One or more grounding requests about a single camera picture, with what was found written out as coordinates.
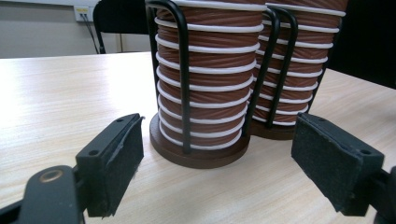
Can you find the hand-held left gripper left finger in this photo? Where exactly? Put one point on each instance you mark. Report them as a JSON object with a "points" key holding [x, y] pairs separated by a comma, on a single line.
{"points": [[106, 161]]}

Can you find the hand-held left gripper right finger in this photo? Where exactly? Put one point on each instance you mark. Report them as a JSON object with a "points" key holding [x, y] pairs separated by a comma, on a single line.
{"points": [[330, 161]]}

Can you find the stack of brown paper cups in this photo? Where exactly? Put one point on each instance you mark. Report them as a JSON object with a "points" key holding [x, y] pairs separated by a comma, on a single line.
{"points": [[308, 53], [211, 59]]}

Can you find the black chair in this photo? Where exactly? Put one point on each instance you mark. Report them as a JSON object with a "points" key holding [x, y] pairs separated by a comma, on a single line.
{"points": [[124, 18]]}

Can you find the white wall socket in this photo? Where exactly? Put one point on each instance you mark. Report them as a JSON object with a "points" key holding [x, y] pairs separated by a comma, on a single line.
{"points": [[81, 11]]}

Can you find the white wall ledge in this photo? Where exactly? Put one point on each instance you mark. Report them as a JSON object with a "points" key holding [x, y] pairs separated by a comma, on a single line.
{"points": [[56, 2]]}

